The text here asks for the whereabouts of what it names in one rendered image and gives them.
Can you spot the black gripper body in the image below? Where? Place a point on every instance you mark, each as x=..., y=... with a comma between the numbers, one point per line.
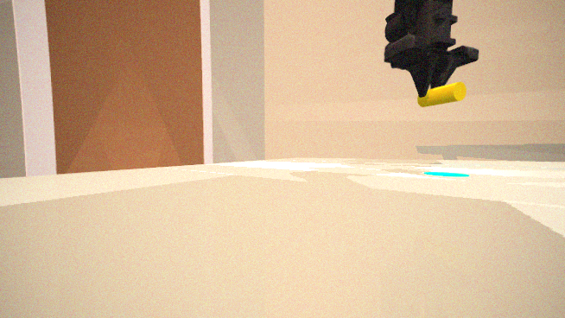
x=431, y=35

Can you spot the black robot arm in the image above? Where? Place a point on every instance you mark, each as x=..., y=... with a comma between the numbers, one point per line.
x=404, y=18

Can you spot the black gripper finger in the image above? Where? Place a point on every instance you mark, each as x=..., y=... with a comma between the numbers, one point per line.
x=421, y=70
x=443, y=72

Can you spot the yellow tall cylinder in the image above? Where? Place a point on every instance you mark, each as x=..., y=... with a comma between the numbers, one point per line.
x=442, y=95

